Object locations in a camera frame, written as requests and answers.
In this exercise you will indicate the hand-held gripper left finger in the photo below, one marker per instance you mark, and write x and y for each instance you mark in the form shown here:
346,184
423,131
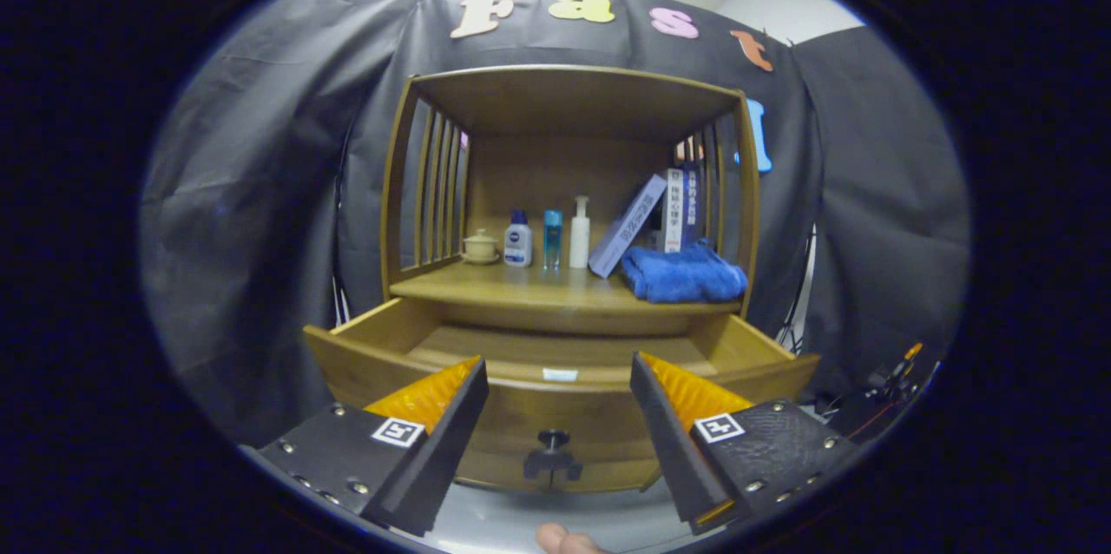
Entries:
451,441

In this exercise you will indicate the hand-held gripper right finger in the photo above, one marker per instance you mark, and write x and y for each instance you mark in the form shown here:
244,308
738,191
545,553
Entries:
668,441

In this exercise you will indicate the wooden drawer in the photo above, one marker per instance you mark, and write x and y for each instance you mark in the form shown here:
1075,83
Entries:
538,415

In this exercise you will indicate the wooden countertop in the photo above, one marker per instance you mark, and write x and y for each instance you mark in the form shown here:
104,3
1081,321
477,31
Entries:
521,285

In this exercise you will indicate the wooden cabinet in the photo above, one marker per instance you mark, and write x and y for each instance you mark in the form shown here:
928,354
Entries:
555,172

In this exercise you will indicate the blue folded towel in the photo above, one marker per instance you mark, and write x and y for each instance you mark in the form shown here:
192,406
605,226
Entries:
686,276

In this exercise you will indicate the black tripod stand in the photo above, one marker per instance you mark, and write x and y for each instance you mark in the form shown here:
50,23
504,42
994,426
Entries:
794,333
340,306

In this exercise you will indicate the beige lidded ceramic cup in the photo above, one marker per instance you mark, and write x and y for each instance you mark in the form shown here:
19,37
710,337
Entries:
480,247

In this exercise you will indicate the white bottle with blue cap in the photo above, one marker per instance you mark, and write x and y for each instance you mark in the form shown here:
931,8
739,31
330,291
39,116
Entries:
517,246

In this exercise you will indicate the white pump bottle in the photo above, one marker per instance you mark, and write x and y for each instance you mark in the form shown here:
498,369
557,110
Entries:
580,241

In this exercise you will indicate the lavender leaning book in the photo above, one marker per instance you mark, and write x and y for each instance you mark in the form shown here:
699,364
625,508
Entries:
629,224

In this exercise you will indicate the white upright book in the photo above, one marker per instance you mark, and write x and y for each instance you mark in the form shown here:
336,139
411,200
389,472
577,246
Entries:
674,215

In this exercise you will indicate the black device with orange tip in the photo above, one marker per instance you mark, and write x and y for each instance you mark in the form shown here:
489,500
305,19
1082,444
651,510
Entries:
890,376

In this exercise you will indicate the clear blue bottle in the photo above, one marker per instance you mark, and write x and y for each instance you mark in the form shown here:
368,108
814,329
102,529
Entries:
553,233

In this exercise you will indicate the black backdrop cloth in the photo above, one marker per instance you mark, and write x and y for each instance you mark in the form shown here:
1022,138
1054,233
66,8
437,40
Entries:
260,146

